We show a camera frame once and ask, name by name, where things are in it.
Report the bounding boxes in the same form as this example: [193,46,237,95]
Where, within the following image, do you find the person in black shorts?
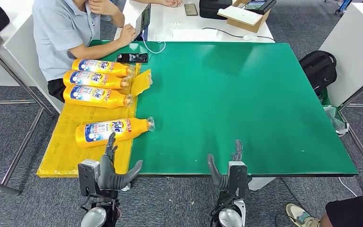
[285,192,363,227]

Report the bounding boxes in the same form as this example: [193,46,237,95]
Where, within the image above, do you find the blue metal cart frame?
[324,0,353,15]

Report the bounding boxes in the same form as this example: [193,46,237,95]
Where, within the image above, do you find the white charging cable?
[141,29,167,54]

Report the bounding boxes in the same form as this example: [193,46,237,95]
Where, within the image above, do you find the grey smartphone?
[184,3,199,17]

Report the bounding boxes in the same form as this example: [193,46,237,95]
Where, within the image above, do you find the black handheld terminal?
[242,0,277,15]

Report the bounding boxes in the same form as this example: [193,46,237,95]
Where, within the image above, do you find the yellow plastic flap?
[130,69,153,97]

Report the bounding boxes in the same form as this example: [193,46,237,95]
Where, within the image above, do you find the white side table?
[319,2,363,107]

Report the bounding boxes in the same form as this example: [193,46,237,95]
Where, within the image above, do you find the white panel table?
[0,0,64,114]

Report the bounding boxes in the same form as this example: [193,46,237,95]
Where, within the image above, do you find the thin black cable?
[202,27,275,41]

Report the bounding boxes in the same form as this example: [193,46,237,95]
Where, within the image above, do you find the person's hands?
[131,0,182,8]

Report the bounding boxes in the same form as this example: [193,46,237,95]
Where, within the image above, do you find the seated person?
[32,0,137,103]

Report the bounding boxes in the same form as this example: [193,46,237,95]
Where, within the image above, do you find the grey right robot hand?
[207,139,244,192]

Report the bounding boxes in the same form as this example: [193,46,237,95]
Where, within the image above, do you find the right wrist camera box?
[227,160,249,201]

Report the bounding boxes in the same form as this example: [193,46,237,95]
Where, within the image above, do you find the black smartphone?
[116,52,149,64]

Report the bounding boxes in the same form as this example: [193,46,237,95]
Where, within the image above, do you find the white desk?
[115,0,276,43]

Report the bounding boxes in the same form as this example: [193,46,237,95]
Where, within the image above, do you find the black standing tablet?
[134,3,152,42]

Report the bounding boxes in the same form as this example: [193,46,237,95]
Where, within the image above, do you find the black backpack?
[299,51,338,95]

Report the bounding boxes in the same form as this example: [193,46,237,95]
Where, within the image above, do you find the black carry case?
[199,0,233,20]

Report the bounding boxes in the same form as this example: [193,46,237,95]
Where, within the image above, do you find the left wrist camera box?
[78,159,119,201]

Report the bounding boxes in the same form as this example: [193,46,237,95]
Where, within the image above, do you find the yellow taped board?
[36,62,141,179]

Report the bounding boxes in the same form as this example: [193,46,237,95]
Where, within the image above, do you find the orange detergent bottle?
[63,84,134,109]
[75,116,156,148]
[71,59,135,79]
[63,70,132,91]

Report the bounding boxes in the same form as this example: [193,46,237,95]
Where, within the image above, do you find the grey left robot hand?
[97,132,143,191]

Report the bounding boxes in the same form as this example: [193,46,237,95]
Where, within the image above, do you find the brown cardboard box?
[217,0,271,34]

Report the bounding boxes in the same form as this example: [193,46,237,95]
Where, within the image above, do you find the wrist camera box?
[78,159,119,201]
[227,160,249,201]

